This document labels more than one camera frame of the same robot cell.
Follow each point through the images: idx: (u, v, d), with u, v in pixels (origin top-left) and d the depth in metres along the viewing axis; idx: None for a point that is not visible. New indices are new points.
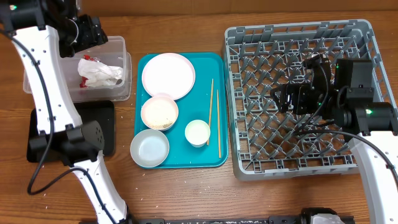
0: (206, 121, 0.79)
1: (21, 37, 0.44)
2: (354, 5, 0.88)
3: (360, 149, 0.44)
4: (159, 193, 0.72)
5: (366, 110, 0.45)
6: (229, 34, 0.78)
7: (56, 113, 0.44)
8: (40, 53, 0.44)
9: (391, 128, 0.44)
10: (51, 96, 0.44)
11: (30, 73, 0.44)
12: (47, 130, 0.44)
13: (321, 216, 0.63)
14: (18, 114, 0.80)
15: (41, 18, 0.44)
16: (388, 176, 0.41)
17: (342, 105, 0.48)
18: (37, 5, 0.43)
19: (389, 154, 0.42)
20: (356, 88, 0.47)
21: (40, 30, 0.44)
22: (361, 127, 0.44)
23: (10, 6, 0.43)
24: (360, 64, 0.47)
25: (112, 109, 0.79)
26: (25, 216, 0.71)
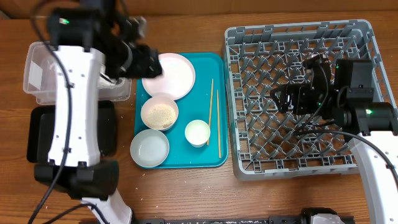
0: (206, 121, 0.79)
1: (61, 53, 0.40)
2: (354, 5, 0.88)
3: (360, 149, 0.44)
4: (160, 193, 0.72)
5: (366, 110, 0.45)
6: (229, 34, 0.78)
7: (73, 145, 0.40)
8: (77, 76, 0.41)
9: (391, 128, 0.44)
10: (73, 126, 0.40)
11: (61, 92, 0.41)
12: (56, 161, 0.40)
13: (321, 216, 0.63)
14: (19, 114, 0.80)
15: (89, 40, 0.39)
16: (388, 176, 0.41)
17: (342, 105, 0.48)
18: (89, 26, 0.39)
19: (389, 154, 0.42)
20: (356, 88, 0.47)
21: (84, 52, 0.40)
22: (361, 127, 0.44)
23: (61, 19, 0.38)
24: (360, 65, 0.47)
25: (112, 109, 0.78)
26: (25, 216, 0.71)
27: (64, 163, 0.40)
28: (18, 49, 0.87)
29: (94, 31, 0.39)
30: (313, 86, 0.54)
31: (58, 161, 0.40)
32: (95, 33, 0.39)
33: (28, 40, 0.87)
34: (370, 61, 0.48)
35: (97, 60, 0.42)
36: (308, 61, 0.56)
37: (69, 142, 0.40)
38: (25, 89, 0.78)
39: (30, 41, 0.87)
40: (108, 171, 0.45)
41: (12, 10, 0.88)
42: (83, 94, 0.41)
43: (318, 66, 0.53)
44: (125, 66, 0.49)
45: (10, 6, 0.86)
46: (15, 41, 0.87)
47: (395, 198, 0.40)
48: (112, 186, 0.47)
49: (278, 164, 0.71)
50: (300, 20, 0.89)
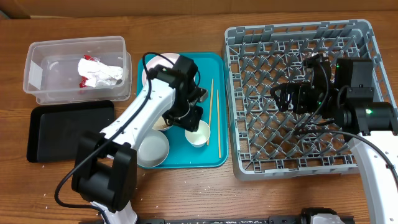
0: (206, 121, 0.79)
1: (154, 81, 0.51)
2: (353, 5, 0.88)
3: (360, 149, 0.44)
4: (160, 193, 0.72)
5: (366, 110, 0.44)
6: (229, 34, 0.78)
7: (127, 130, 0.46)
8: (156, 96, 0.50)
9: (391, 128, 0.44)
10: (135, 122, 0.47)
11: (138, 99, 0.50)
12: (107, 135, 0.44)
13: (321, 216, 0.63)
14: (19, 114, 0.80)
15: (175, 87, 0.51)
16: (388, 176, 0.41)
17: (342, 105, 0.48)
18: (178, 81, 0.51)
19: (389, 154, 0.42)
20: (356, 87, 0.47)
21: (168, 87, 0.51)
22: (361, 127, 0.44)
23: (163, 68, 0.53)
24: (360, 64, 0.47)
25: (112, 109, 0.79)
26: (25, 216, 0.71)
27: (113, 138, 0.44)
28: (18, 50, 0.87)
29: (178, 86, 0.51)
30: (313, 85, 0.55)
31: (108, 135, 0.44)
32: (178, 88, 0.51)
33: (28, 40, 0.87)
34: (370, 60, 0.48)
35: (171, 98, 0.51)
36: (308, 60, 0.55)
37: (127, 126, 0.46)
38: (24, 89, 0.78)
39: (30, 41, 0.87)
40: (132, 176, 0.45)
41: (12, 11, 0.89)
42: (151, 109, 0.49)
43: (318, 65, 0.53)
44: (180, 116, 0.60)
45: (10, 6, 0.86)
46: (15, 41, 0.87)
47: (395, 198, 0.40)
48: (123, 201, 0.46)
49: (278, 164, 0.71)
50: (300, 20, 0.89)
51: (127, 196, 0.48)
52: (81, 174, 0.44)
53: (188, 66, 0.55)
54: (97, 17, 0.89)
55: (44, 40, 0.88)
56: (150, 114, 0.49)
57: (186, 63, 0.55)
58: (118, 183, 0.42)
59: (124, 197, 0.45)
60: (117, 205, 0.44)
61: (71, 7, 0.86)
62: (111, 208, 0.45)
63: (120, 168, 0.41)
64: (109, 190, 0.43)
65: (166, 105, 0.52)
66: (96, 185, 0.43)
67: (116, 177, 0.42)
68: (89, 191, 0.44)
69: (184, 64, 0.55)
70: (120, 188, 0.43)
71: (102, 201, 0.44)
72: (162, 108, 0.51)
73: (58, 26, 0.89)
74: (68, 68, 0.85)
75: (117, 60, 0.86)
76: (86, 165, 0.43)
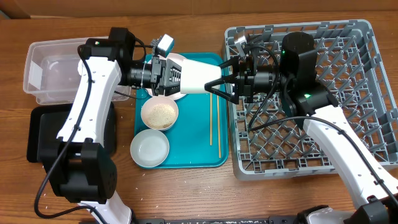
0: (206, 121, 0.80)
1: (90, 60, 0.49)
2: (353, 5, 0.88)
3: (312, 127, 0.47)
4: (160, 193, 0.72)
5: (305, 95, 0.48)
6: (229, 34, 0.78)
7: (83, 125, 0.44)
8: (99, 76, 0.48)
9: (331, 102, 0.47)
10: (87, 111, 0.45)
11: (83, 85, 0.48)
12: (64, 137, 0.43)
13: (314, 213, 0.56)
14: (19, 114, 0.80)
15: (113, 55, 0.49)
16: (343, 140, 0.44)
17: (288, 91, 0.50)
18: (115, 50, 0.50)
19: (337, 122, 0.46)
20: (299, 74, 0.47)
21: (108, 61, 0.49)
22: (306, 110, 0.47)
23: (95, 42, 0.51)
24: (305, 56, 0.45)
25: (112, 108, 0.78)
26: (25, 216, 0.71)
27: (71, 139, 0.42)
28: (18, 49, 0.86)
29: (117, 53, 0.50)
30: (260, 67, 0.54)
31: (66, 137, 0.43)
32: (117, 56, 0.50)
33: (27, 39, 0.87)
34: (310, 36, 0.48)
35: (117, 70, 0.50)
36: (245, 46, 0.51)
37: (81, 121, 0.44)
38: (25, 89, 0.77)
39: (30, 41, 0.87)
40: (107, 165, 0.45)
41: (12, 11, 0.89)
42: (97, 92, 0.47)
43: (252, 56, 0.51)
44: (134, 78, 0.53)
45: (10, 5, 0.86)
46: (14, 41, 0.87)
47: (354, 156, 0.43)
48: (109, 190, 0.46)
49: (278, 163, 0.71)
50: (300, 20, 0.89)
51: (114, 183, 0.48)
52: (57, 182, 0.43)
53: (124, 35, 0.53)
54: (97, 16, 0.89)
55: (44, 40, 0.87)
56: (101, 99, 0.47)
57: (120, 32, 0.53)
58: (94, 180, 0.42)
59: (109, 185, 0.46)
60: (105, 195, 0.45)
61: (71, 7, 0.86)
62: (101, 200, 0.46)
63: (87, 165, 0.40)
64: (91, 186, 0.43)
65: (115, 80, 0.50)
66: (76, 186, 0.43)
67: (90, 173, 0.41)
68: (72, 195, 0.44)
69: (119, 33, 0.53)
70: (97, 182, 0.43)
71: (88, 196, 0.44)
72: (112, 86, 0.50)
73: (58, 25, 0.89)
74: (68, 68, 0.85)
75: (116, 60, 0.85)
76: (58, 174, 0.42)
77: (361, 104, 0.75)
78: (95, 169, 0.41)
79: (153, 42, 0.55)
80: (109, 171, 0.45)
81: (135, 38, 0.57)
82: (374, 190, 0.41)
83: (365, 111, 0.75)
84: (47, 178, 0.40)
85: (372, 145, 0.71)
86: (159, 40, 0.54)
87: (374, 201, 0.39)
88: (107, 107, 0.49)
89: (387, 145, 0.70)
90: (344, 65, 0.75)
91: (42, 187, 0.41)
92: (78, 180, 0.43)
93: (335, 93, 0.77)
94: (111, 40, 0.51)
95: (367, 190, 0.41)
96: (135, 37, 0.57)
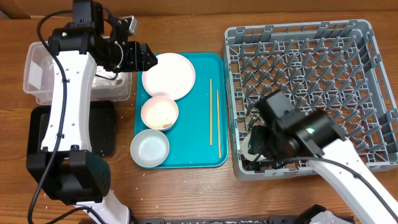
0: (206, 121, 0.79)
1: (61, 55, 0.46)
2: (353, 5, 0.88)
3: (321, 168, 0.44)
4: (160, 193, 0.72)
5: (309, 130, 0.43)
6: (229, 34, 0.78)
7: (66, 132, 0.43)
8: (73, 74, 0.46)
9: (337, 135, 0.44)
10: (66, 116, 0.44)
11: (57, 87, 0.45)
12: (50, 147, 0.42)
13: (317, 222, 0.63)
14: (19, 114, 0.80)
15: (84, 45, 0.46)
16: (360, 186, 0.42)
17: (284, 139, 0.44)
18: (86, 38, 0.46)
19: (350, 163, 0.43)
20: (282, 115, 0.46)
21: (79, 54, 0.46)
22: (314, 151, 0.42)
23: (62, 33, 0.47)
24: (272, 97, 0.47)
25: (112, 108, 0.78)
26: (25, 216, 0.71)
27: (57, 148, 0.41)
28: (19, 50, 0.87)
29: (88, 42, 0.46)
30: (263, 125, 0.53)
31: (51, 147, 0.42)
32: (89, 43, 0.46)
33: (28, 39, 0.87)
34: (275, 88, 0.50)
35: (93, 61, 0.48)
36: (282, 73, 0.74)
37: (63, 128, 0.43)
38: (25, 90, 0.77)
39: (30, 41, 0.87)
40: (100, 165, 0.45)
41: (12, 11, 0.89)
42: (74, 92, 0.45)
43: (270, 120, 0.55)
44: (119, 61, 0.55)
45: (10, 6, 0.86)
46: (14, 41, 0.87)
47: (374, 201, 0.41)
48: (105, 188, 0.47)
49: None
50: (300, 20, 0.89)
51: (108, 181, 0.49)
52: (51, 189, 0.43)
53: (91, 14, 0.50)
54: None
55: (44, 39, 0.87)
56: (79, 99, 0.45)
57: (86, 10, 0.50)
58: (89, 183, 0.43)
59: (103, 183, 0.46)
60: (101, 193, 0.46)
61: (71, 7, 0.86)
62: (97, 199, 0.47)
63: (81, 172, 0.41)
64: (87, 188, 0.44)
65: (91, 77, 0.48)
66: (71, 190, 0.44)
67: (81, 177, 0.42)
68: (68, 196, 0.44)
69: (84, 12, 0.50)
70: (92, 183, 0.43)
71: (84, 196, 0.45)
72: (89, 81, 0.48)
73: (58, 25, 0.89)
74: None
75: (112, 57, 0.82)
76: (50, 181, 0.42)
77: (361, 104, 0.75)
78: (88, 174, 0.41)
79: (122, 25, 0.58)
80: (102, 171, 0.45)
81: (102, 10, 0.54)
82: None
83: (365, 111, 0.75)
84: (38, 190, 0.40)
85: (373, 145, 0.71)
86: (129, 25, 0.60)
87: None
88: (87, 105, 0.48)
89: (387, 145, 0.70)
90: (344, 65, 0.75)
91: (35, 198, 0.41)
92: (71, 183, 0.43)
93: (335, 93, 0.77)
94: (79, 28, 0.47)
95: None
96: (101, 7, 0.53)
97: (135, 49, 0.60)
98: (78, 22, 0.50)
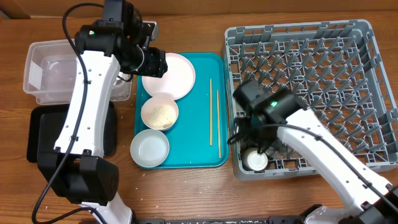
0: (206, 121, 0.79)
1: (85, 55, 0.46)
2: (353, 5, 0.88)
3: (285, 134, 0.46)
4: (159, 193, 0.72)
5: (272, 104, 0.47)
6: (229, 34, 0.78)
7: (80, 135, 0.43)
8: (96, 75, 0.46)
9: (300, 106, 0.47)
10: (84, 118, 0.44)
11: (78, 86, 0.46)
12: (62, 149, 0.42)
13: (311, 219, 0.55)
14: (19, 114, 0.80)
15: (111, 48, 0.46)
16: (322, 147, 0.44)
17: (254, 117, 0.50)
18: (112, 40, 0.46)
19: (311, 128, 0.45)
20: (254, 99, 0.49)
21: (104, 56, 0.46)
22: (277, 121, 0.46)
23: (89, 31, 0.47)
24: (243, 85, 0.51)
25: (112, 108, 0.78)
26: (25, 216, 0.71)
27: (69, 150, 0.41)
28: (19, 50, 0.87)
29: (115, 43, 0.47)
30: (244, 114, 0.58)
31: (64, 149, 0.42)
32: (115, 46, 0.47)
33: (28, 39, 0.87)
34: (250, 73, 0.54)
35: (115, 65, 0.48)
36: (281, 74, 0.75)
37: (78, 130, 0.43)
38: (25, 90, 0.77)
39: (30, 41, 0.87)
40: (108, 171, 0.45)
41: (12, 11, 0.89)
42: (92, 94, 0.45)
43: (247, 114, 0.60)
44: (138, 67, 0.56)
45: (10, 6, 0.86)
46: (14, 41, 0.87)
47: (335, 159, 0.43)
48: (111, 192, 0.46)
49: (278, 164, 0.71)
50: (300, 20, 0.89)
51: (115, 185, 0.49)
52: (58, 188, 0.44)
53: (120, 13, 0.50)
54: (97, 16, 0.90)
55: (43, 39, 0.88)
56: (99, 102, 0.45)
57: (116, 9, 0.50)
58: (96, 188, 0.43)
59: (111, 188, 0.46)
60: (107, 198, 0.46)
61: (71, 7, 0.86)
62: (102, 203, 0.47)
63: (89, 177, 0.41)
64: (93, 192, 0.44)
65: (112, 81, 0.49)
66: (78, 192, 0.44)
67: (89, 182, 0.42)
68: (74, 196, 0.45)
69: (115, 10, 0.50)
70: (99, 189, 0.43)
71: (91, 198, 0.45)
72: (110, 84, 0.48)
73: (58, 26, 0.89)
74: (67, 68, 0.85)
75: None
76: (58, 180, 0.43)
77: (361, 104, 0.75)
78: (96, 180, 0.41)
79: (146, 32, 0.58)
80: (110, 175, 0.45)
81: (132, 10, 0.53)
82: (365, 196, 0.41)
83: (365, 111, 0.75)
84: (46, 190, 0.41)
85: (373, 145, 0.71)
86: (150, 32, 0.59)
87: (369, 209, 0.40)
88: (106, 109, 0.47)
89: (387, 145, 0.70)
90: (344, 65, 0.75)
91: (41, 197, 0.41)
92: (79, 186, 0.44)
93: (335, 93, 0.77)
94: (107, 28, 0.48)
95: (359, 196, 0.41)
96: (131, 8, 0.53)
97: (155, 55, 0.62)
98: (107, 20, 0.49)
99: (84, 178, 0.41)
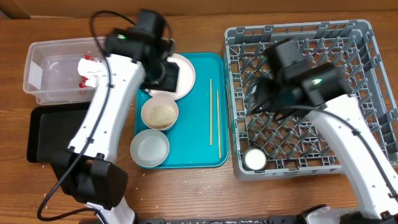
0: (206, 120, 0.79)
1: (112, 58, 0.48)
2: (353, 6, 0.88)
3: (319, 119, 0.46)
4: (159, 193, 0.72)
5: (315, 81, 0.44)
6: (229, 34, 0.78)
7: (96, 137, 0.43)
8: (120, 80, 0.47)
9: (344, 91, 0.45)
10: (102, 122, 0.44)
11: (101, 89, 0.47)
12: (77, 149, 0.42)
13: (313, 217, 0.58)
14: (19, 114, 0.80)
15: (138, 55, 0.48)
16: (357, 142, 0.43)
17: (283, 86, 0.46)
18: (141, 49, 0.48)
19: (351, 120, 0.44)
20: (290, 64, 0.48)
21: (130, 61, 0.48)
22: (316, 102, 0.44)
23: (119, 35, 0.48)
24: (280, 45, 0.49)
25: None
26: (25, 216, 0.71)
27: (84, 152, 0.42)
28: (19, 50, 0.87)
29: (143, 51, 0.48)
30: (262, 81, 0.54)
31: (78, 149, 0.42)
32: (143, 54, 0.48)
33: (28, 40, 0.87)
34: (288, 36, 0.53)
35: (139, 72, 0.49)
36: None
37: (94, 133, 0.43)
38: (25, 90, 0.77)
39: (30, 41, 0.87)
40: (118, 176, 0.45)
41: (13, 11, 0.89)
42: (114, 98, 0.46)
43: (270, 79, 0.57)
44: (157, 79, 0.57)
45: (10, 6, 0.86)
46: (15, 41, 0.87)
47: (366, 158, 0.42)
48: (117, 198, 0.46)
49: (278, 164, 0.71)
50: (300, 20, 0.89)
51: (122, 191, 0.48)
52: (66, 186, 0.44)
53: (152, 24, 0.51)
54: (97, 16, 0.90)
55: (44, 40, 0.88)
56: (119, 107, 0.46)
57: (148, 20, 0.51)
58: (103, 191, 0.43)
59: (117, 195, 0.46)
60: (112, 203, 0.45)
61: (71, 7, 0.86)
62: (107, 208, 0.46)
63: (99, 179, 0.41)
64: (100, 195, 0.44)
65: (134, 88, 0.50)
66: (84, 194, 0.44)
67: (98, 185, 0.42)
68: (80, 197, 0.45)
69: (147, 21, 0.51)
70: (106, 193, 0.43)
71: (96, 202, 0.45)
72: (131, 91, 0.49)
73: (58, 26, 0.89)
74: (67, 68, 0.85)
75: None
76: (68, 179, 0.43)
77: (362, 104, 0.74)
78: (106, 183, 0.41)
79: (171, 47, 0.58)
80: (119, 181, 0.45)
81: (165, 27, 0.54)
82: (387, 204, 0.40)
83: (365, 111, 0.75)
84: (55, 187, 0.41)
85: None
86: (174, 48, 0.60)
87: (386, 219, 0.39)
88: (124, 116, 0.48)
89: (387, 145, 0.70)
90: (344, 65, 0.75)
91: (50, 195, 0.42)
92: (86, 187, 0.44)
93: None
94: (137, 34, 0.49)
95: (379, 203, 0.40)
96: (164, 23, 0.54)
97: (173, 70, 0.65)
98: (139, 29, 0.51)
99: (94, 180, 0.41)
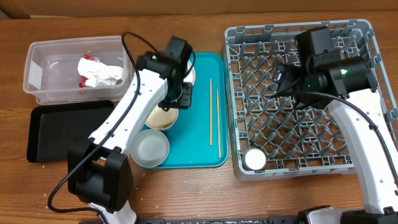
0: (206, 119, 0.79)
1: (143, 72, 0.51)
2: (354, 5, 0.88)
3: (339, 109, 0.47)
4: (160, 193, 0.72)
5: (341, 70, 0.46)
6: (229, 34, 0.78)
7: (116, 132, 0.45)
8: (147, 91, 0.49)
9: (369, 85, 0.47)
10: (125, 122, 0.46)
11: (128, 94, 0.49)
12: (96, 140, 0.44)
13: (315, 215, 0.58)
14: (18, 114, 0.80)
15: (165, 76, 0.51)
16: (372, 136, 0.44)
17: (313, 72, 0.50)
18: (168, 71, 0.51)
19: (370, 113, 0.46)
20: (321, 53, 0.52)
21: (158, 78, 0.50)
22: (339, 91, 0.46)
23: (152, 56, 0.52)
24: (314, 33, 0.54)
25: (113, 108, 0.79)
26: (25, 216, 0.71)
27: (103, 143, 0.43)
28: (19, 50, 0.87)
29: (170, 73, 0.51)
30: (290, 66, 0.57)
31: (97, 140, 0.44)
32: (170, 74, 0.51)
33: (27, 39, 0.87)
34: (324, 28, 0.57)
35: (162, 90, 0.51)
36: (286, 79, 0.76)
37: (116, 129, 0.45)
38: (24, 89, 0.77)
39: (30, 41, 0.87)
40: (127, 177, 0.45)
41: (12, 11, 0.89)
42: (139, 104, 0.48)
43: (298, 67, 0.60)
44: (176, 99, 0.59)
45: (9, 6, 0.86)
46: (14, 40, 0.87)
47: (379, 154, 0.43)
48: (121, 202, 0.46)
49: (278, 164, 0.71)
50: (300, 20, 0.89)
51: (125, 196, 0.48)
52: (76, 179, 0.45)
53: (181, 50, 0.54)
54: (96, 16, 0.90)
55: (43, 39, 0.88)
56: (142, 111, 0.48)
57: (178, 46, 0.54)
58: (112, 188, 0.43)
59: (121, 198, 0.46)
60: (115, 207, 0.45)
61: (71, 7, 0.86)
62: (109, 210, 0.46)
63: (112, 173, 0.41)
64: (106, 194, 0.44)
65: (158, 98, 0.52)
66: (91, 190, 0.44)
67: (109, 179, 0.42)
68: (84, 195, 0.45)
69: (176, 46, 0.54)
70: (115, 191, 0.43)
71: (101, 202, 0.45)
72: (155, 101, 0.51)
73: (58, 26, 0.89)
74: (67, 68, 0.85)
75: (117, 60, 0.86)
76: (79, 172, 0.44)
77: None
78: (117, 178, 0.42)
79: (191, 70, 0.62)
80: (127, 181, 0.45)
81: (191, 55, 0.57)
82: (392, 200, 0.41)
83: None
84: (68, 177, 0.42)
85: None
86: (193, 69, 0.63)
87: (388, 214, 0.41)
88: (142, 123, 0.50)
89: None
90: None
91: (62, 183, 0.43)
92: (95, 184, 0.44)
93: None
94: (166, 57, 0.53)
95: (384, 198, 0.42)
96: (191, 50, 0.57)
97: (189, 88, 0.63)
98: (168, 54, 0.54)
99: (107, 173, 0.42)
